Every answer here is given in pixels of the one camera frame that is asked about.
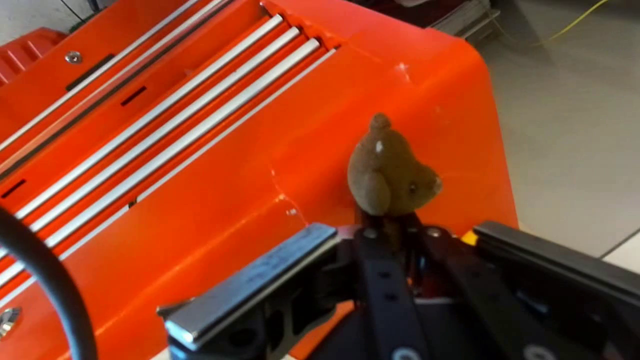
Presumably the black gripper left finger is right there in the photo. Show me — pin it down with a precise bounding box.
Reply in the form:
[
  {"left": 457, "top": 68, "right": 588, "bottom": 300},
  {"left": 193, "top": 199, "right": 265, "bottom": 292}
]
[{"left": 157, "top": 215, "right": 428, "bottom": 360}]

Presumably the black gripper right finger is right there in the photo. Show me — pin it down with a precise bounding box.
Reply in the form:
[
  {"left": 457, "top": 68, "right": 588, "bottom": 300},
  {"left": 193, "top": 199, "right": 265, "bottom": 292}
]
[{"left": 401, "top": 215, "right": 640, "bottom": 360}]

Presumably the orange metal tool chest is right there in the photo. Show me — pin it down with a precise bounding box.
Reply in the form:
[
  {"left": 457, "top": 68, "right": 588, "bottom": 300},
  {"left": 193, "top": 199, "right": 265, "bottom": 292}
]
[{"left": 0, "top": 0, "right": 520, "bottom": 360}]

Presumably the thick black cable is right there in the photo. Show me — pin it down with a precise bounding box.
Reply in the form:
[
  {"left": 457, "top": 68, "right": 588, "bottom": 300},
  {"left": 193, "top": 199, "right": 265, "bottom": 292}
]
[{"left": 0, "top": 205, "right": 99, "bottom": 360}]

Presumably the thin yellow cable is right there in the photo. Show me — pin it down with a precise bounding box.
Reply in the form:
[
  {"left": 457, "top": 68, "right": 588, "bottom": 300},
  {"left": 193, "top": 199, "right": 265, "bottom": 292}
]
[{"left": 531, "top": 0, "right": 610, "bottom": 48}]

